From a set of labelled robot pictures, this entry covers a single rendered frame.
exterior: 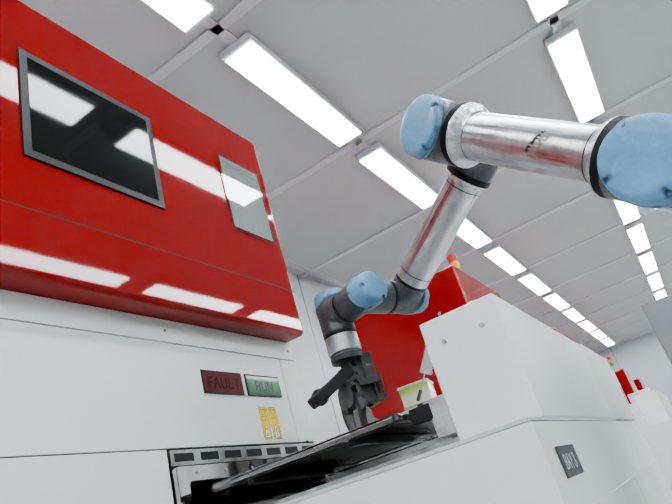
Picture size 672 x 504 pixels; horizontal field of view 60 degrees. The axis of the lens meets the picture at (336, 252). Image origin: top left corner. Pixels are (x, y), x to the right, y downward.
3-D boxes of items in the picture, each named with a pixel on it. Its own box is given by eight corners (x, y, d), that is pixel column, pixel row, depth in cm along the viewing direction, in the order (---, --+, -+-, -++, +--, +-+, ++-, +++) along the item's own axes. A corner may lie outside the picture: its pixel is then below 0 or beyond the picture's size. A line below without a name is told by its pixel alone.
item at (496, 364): (460, 445, 62) (417, 324, 68) (564, 435, 108) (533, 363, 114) (543, 416, 59) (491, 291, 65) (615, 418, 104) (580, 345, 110)
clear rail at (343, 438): (210, 494, 97) (208, 485, 98) (215, 493, 99) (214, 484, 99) (400, 421, 83) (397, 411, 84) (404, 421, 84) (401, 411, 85)
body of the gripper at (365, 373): (389, 399, 124) (373, 346, 129) (354, 406, 120) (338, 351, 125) (374, 410, 130) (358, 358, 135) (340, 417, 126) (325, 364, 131)
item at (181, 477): (177, 530, 93) (168, 469, 97) (325, 500, 129) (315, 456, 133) (185, 528, 92) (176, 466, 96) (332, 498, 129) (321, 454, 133)
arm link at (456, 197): (499, 111, 123) (399, 296, 143) (463, 99, 116) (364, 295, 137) (537, 134, 115) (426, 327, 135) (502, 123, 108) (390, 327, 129)
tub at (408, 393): (405, 416, 133) (396, 387, 136) (413, 419, 139) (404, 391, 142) (436, 406, 131) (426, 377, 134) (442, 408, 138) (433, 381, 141)
